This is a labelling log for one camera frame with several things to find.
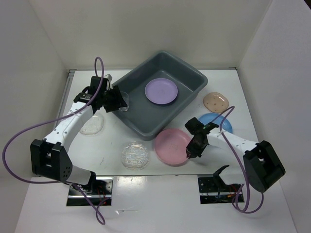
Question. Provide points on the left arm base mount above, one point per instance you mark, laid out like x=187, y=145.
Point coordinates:
x=101, y=192

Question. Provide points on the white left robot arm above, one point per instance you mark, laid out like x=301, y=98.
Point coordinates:
x=49, y=156

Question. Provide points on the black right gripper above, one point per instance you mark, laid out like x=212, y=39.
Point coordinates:
x=194, y=153

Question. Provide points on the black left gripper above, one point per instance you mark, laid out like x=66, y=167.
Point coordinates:
x=118, y=101

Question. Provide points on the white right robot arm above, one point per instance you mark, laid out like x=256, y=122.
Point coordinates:
x=262, y=166

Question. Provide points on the grey plastic bin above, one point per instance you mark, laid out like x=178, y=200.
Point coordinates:
x=145, y=118

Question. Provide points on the clear textured round plate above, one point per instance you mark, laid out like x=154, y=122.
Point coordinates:
x=135, y=156

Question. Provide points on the amber dotted glass plate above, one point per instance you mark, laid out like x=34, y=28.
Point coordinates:
x=215, y=102

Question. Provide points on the pink round plate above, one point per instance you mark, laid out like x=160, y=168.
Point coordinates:
x=170, y=146

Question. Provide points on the purple round plate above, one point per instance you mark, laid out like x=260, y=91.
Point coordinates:
x=161, y=91

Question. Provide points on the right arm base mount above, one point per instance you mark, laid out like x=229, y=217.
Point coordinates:
x=210, y=193

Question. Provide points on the clear squarish glass plate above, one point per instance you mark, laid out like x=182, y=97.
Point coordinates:
x=93, y=126

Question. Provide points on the blue round plate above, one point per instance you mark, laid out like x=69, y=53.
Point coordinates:
x=212, y=117

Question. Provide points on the clear plastic cup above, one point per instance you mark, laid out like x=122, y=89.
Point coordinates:
x=125, y=97

